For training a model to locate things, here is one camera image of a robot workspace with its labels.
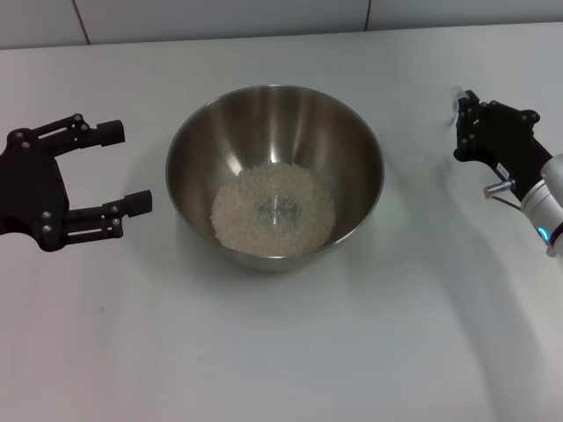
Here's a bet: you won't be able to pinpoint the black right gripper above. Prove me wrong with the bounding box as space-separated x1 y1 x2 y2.
452 90 554 199

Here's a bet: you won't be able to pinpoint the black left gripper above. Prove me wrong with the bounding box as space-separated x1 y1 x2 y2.
0 113 154 253

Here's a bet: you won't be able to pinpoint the transparent plastic measuring cup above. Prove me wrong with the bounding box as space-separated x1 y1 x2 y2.
442 85 468 129

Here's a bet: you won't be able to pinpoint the white rice grains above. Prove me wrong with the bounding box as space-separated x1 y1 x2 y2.
211 161 338 255

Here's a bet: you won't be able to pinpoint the stainless steel mixing bowl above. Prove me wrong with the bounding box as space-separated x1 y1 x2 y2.
165 83 386 273

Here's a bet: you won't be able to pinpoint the right wrist cable with plug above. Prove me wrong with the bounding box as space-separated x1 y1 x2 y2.
483 178 527 211

